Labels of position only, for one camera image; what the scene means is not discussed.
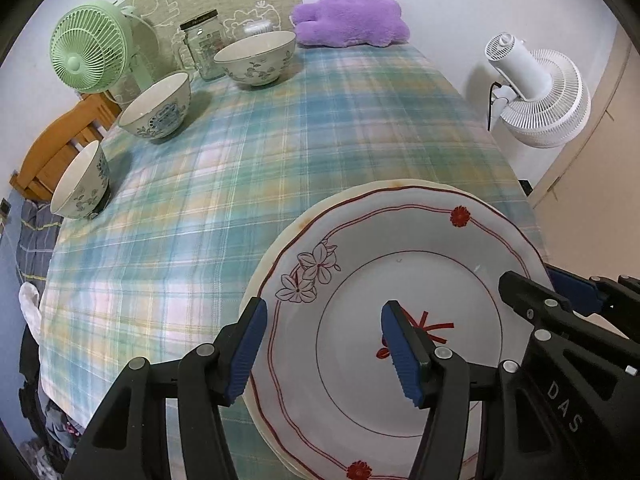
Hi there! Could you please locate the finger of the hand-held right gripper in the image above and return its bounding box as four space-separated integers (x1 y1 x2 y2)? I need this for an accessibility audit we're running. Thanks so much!
500 271 576 331
545 264 640 318

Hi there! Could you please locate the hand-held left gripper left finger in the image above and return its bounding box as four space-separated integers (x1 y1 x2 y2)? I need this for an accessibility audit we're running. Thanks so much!
65 296 268 480

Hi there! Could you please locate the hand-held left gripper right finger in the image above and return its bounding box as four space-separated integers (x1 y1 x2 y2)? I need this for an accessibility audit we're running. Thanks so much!
381 300 523 480

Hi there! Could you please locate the red flower white plate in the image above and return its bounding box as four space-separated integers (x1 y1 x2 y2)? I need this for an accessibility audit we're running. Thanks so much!
248 187 551 480

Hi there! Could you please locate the blue patterned ceramic bowl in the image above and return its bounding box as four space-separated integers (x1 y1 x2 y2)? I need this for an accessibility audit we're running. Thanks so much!
214 30 297 86
50 140 111 220
118 71 192 139

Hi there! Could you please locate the beige door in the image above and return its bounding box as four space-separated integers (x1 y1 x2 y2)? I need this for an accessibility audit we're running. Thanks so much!
530 25 640 271

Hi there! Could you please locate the white standing fan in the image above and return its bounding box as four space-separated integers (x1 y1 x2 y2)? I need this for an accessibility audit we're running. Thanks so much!
484 32 592 149

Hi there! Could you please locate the dark clothes pile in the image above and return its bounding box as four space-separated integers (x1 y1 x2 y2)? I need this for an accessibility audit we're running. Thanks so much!
20 340 86 476

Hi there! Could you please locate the white plastic bag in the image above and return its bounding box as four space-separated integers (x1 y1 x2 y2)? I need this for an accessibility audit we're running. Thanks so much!
19 282 43 341

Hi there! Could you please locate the blue striped bedding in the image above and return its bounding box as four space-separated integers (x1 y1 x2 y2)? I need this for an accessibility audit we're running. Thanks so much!
12 200 63 286

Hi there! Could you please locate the glass jar with lid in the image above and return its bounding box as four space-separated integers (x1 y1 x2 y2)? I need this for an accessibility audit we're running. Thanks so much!
177 9 226 81

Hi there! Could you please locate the purple plush toy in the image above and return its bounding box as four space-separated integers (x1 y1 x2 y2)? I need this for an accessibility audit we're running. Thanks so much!
291 0 411 49

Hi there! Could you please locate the green desk fan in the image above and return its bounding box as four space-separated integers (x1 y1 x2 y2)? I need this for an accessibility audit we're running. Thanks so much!
50 2 161 111

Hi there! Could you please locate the black fan cable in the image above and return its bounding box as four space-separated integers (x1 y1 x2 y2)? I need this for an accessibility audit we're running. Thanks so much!
487 80 506 131

